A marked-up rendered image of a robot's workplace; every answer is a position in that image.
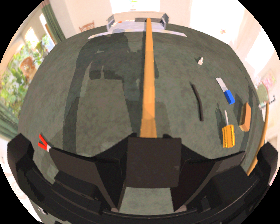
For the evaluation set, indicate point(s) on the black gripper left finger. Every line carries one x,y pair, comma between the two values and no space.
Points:
106,170

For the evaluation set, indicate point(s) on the orange flat bar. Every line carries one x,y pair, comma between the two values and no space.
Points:
245,118

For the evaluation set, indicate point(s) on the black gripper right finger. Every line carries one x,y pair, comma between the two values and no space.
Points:
196,171

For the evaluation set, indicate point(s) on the yellow-handled screwdriver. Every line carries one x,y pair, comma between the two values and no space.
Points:
228,134

